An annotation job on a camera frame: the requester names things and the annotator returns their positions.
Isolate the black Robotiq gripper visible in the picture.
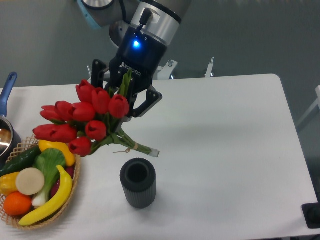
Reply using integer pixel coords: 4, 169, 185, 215
91, 27, 168, 118

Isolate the red tulip bouquet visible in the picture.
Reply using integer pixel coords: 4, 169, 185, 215
33, 70, 160, 158

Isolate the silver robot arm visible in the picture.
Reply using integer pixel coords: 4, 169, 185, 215
77, 0, 191, 120

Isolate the dark grey ribbed vase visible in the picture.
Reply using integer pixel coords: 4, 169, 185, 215
119, 158, 156, 209

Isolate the dark red fruit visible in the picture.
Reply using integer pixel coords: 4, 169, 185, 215
50, 166, 75, 199

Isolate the woven wicker basket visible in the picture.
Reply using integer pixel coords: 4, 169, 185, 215
0, 136, 81, 231

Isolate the green bok choy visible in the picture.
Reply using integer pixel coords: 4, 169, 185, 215
32, 148, 66, 208

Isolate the yellow banana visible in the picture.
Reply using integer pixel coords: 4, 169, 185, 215
18, 165, 73, 227

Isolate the green cucumber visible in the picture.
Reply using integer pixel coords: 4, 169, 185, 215
0, 145, 42, 177

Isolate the beige round disc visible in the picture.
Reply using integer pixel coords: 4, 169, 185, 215
15, 167, 45, 196

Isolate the yellow bell pepper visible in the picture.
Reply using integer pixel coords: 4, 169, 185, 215
0, 172, 20, 196

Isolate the orange fruit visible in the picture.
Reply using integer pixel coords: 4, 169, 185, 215
3, 191, 32, 216

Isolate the black device at table edge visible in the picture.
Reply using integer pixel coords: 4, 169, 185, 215
301, 202, 320, 229

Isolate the blue handled saucepan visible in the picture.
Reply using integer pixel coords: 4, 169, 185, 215
0, 72, 22, 170

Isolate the white furniture frame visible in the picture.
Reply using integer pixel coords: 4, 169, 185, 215
296, 85, 320, 132

